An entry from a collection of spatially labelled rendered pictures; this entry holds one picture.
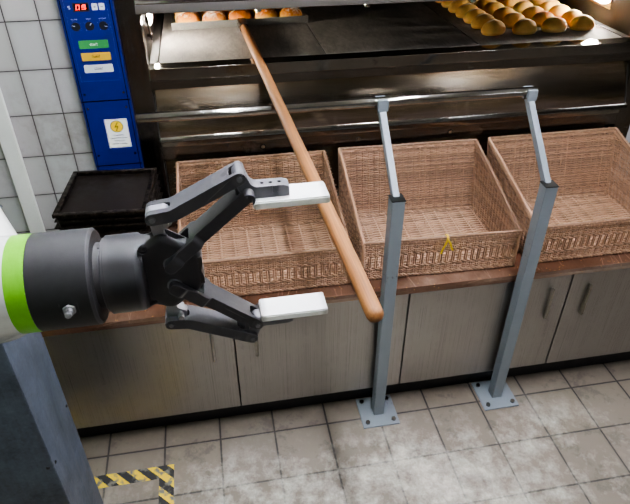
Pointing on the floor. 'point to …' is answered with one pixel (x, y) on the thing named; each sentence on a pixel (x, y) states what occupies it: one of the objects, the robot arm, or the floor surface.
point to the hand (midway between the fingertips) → (315, 251)
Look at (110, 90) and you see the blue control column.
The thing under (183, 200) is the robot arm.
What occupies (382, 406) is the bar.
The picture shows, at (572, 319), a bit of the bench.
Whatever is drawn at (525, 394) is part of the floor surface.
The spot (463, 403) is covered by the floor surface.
